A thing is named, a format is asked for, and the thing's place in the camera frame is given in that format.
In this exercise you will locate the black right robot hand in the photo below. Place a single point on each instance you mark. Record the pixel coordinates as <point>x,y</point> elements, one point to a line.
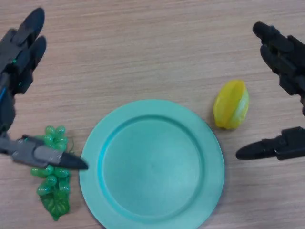
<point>283,57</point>

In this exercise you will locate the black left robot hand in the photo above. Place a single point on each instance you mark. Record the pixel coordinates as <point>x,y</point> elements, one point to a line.
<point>16,55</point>

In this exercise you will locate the green grape bunch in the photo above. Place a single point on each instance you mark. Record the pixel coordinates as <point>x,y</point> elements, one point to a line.
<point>51,180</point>

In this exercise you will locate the teal round plate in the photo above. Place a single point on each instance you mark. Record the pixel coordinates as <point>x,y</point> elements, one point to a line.
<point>152,167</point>

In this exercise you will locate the yellow starfruit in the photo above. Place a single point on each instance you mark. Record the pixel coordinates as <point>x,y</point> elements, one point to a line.
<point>226,107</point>

